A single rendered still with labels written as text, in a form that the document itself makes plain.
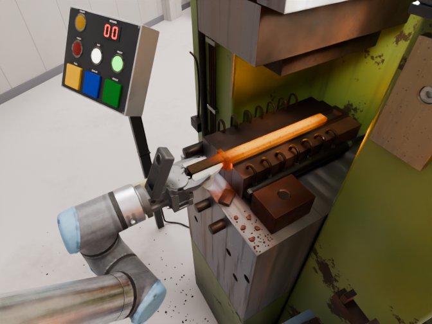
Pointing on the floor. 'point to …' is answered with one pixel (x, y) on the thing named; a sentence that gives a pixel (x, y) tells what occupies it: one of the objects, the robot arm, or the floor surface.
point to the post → (143, 157)
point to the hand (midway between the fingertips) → (215, 162)
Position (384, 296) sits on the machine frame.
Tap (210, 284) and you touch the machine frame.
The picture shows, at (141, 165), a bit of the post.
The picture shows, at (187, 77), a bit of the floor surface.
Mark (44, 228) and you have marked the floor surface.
